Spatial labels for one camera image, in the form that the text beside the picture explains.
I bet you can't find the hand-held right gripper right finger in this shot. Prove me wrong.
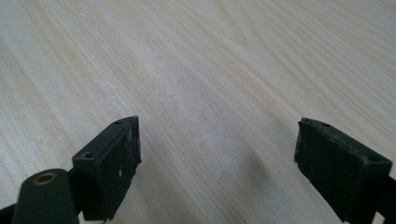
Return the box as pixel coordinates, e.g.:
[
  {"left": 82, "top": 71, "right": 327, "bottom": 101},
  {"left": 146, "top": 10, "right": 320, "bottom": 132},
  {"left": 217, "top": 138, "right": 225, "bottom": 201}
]
[{"left": 293, "top": 117, "right": 393, "bottom": 224}]

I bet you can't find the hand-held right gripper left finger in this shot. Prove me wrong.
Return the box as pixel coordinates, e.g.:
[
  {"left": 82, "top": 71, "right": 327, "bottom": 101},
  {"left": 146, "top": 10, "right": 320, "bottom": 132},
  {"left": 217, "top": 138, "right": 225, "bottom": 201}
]
[{"left": 72, "top": 115, "right": 143, "bottom": 222}]

